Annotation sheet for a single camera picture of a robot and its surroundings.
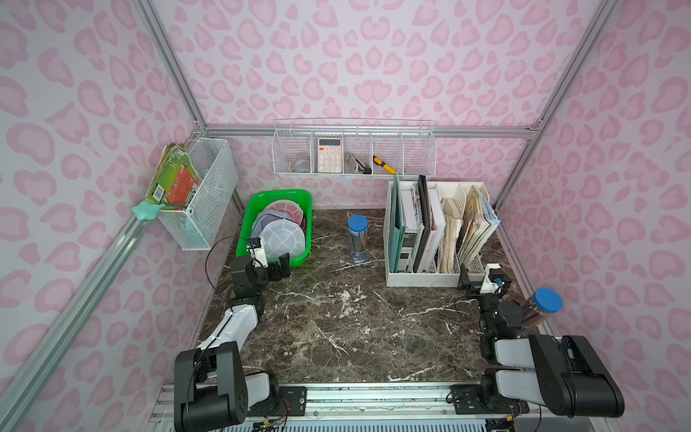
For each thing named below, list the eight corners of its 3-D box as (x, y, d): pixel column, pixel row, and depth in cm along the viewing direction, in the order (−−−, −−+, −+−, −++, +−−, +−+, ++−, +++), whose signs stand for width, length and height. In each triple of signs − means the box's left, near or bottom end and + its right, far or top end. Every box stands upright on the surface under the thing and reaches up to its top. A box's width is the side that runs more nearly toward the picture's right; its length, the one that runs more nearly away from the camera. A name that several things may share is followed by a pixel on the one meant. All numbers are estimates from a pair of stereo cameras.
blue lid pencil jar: (347, 260, 105) (345, 226, 90) (353, 247, 109) (352, 213, 94) (363, 265, 104) (364, 231, 88) (368, 251, 108) (370, 217, 92)
